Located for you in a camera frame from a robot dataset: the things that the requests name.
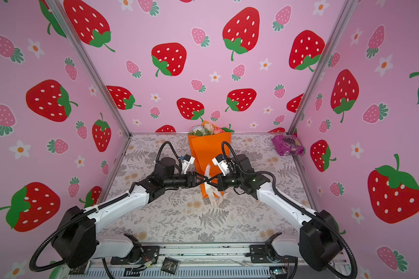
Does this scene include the aluminium front rail frame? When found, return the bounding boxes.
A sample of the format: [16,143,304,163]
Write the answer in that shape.
[50,243,336,279]

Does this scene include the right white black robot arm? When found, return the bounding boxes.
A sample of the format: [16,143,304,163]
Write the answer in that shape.
[212,154,358,279]

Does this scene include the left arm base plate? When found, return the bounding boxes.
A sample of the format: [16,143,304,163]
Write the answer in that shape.
[110,245,160,266]

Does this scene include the light pink fake rose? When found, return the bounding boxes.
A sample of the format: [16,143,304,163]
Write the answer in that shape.
[204,123,214,133]

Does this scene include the left aluminium corner post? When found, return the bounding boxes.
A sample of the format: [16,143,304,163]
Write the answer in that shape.
[47,0,132,138]

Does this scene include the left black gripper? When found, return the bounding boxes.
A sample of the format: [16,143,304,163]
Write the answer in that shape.
[163,171,208,190]

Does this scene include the black tag middle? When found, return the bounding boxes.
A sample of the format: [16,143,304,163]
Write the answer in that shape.
[161,257,180,275]

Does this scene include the orange wrapping paper sheet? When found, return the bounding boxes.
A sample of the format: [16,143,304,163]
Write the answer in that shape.
[188,121,232,178]

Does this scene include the white ribbon strip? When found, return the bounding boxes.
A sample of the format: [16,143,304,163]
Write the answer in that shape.
[204,180,228,208]

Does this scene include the right aluminium corner post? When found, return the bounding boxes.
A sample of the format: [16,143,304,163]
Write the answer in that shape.
[287,0,360,135]

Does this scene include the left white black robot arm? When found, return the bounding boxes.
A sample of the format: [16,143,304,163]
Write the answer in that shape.
[29,155,210,272]

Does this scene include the purple snack packet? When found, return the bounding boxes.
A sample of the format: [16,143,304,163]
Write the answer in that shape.
[272,134,305,156]

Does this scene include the white rose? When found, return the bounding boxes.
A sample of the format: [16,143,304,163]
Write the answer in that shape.
[189,125,206,137]

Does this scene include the aluminium corner post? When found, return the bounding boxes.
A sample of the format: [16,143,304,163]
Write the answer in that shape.
[287,0,360,135]
[47,0,132,138]

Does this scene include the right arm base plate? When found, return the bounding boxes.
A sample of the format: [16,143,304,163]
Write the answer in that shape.
[249,244,297,263]

